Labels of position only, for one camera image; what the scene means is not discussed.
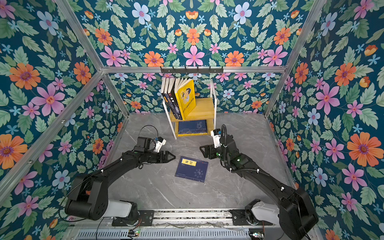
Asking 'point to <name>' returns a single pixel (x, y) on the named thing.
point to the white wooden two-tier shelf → (206, 109)
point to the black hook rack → (192, 70)
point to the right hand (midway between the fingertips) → (205, 145)
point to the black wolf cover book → (173, 101)
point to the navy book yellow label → (190, 127)
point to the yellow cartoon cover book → (185, 93)
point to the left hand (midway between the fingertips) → (172, 154)
